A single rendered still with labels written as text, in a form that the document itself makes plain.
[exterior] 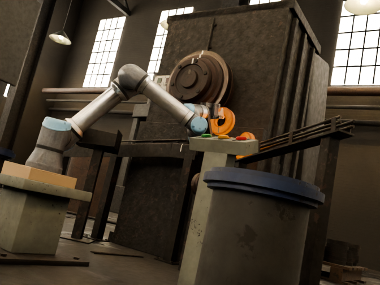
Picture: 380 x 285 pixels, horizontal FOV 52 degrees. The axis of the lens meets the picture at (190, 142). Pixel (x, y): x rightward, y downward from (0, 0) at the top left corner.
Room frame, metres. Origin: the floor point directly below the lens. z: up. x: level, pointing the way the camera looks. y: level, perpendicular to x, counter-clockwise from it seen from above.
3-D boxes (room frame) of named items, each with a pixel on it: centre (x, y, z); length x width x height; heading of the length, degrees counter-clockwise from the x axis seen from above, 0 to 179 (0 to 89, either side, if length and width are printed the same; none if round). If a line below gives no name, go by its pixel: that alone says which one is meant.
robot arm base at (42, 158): (1.67, 0.58, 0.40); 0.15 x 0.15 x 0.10
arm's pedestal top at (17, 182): (1.67, 0.59, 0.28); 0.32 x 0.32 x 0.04; 51
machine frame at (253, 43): (2.78, -0.22, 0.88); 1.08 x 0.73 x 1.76; 56
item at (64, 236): (2.51, 0.59, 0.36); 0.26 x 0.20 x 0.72; 91
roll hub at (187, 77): (2.34, 0.08, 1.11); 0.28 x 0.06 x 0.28; 56
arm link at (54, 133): (1.67, 0.58, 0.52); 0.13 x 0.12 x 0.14; 5
